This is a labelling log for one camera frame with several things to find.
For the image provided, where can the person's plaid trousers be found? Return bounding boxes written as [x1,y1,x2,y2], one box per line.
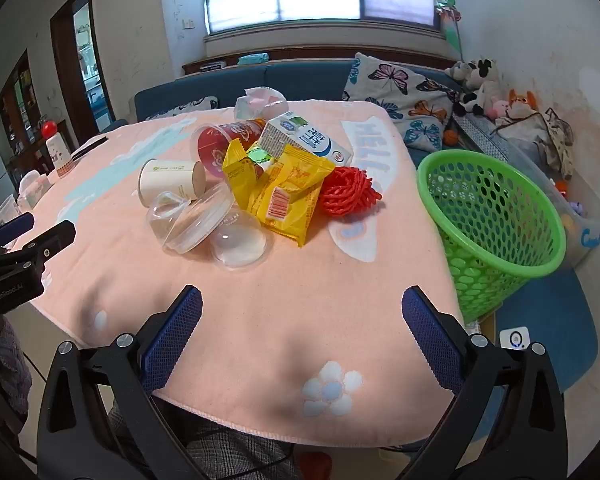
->
[107,399,303,480]

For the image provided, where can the orange fox plush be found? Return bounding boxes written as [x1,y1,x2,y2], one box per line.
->
[507,89,539,119]

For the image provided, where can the clear plastic storage box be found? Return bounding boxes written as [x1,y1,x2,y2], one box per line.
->
[452,112,600,267]

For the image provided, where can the large yellow snack packet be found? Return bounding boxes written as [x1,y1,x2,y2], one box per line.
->
[247,144,337,249]

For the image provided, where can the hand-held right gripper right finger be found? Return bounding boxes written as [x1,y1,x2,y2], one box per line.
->
[401,285,569,480]

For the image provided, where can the red object under table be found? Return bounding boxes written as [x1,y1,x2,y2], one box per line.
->
[300,452,334,480]

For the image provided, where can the clear round plastic container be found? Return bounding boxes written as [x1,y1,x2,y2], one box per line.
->
[165,180,237,256]

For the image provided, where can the blue sofa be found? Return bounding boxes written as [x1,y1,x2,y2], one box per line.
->
[130,57,462,154]

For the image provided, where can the beige cloth bag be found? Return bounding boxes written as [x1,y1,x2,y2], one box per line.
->
[539,107,576,182]

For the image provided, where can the pink printed blanket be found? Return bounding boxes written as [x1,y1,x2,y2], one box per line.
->
[30,99,467,449]

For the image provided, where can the black flat object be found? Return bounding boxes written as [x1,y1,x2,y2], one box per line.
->
[70,135,109,162]

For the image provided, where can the wooden window ledge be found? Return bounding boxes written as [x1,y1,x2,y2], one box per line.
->
[182,46,452,77]

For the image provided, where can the white patterned cup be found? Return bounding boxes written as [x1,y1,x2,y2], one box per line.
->
[46,132,76,179]

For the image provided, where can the clear heart-shaped plastic lid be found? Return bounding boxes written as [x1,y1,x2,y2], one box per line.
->
[146,191,194,252]

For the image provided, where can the colourful pinwheel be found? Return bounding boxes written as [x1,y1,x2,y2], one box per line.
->
[433,0,464,57]

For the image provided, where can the green plastic basket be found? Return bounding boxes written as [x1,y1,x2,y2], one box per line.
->
[416,149,567,323]

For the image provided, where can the clear plastic jug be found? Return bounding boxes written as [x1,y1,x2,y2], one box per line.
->
[17,170,52,212]

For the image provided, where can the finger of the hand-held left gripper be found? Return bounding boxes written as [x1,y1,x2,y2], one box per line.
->
[2,219,77,275]
[0,212,35,242]

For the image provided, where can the small white device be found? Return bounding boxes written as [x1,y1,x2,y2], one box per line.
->
[499,327,531,351]

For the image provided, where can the white barcode label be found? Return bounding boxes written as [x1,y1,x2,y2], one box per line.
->
[257,112,355,167]

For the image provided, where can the grey husky plush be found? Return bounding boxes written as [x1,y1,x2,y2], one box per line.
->
[444,61,474,84]

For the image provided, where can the small butterfly print cushion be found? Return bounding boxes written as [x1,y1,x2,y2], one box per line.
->
[145,96,220,121]

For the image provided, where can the blue round rug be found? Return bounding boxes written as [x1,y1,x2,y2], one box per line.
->
[495,265,599,394]

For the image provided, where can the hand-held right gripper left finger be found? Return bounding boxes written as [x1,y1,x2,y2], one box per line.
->
[36,285,204,480]

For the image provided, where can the red printed plastic cup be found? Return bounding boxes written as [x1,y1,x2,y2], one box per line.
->
[196,119,272,182]

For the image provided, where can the white paper cup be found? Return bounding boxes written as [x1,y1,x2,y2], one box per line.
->
[139,159,207,209]

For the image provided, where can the clear dome plastic lid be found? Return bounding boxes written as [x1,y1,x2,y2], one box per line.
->
[211,207,274,272]

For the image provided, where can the black white cow plush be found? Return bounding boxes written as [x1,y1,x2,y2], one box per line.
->
[457,59,502,117]

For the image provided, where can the person's left forearm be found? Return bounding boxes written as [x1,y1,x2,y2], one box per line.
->
[0,312,32,431]

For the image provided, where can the crumpled clear plastic wrapper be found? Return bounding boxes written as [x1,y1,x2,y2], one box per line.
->
[234,87,290,124]

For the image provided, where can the red mesh bag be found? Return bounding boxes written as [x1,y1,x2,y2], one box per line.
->
[319,166,383,220]

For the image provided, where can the large butterfly print cushion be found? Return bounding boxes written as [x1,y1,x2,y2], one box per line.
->
[342,52,462,152]

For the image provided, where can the small yellow snack packet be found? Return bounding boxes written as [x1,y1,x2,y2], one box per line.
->
[222,140,267,211]

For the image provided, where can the dark wooden cabinet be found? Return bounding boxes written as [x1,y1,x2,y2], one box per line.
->
[0,49,45,172]

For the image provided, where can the brown door frame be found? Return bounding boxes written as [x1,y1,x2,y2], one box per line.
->
[49,0,114,137]

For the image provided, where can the grey patterned cloth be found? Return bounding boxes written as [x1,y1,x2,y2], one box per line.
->
[454,115,512,162]

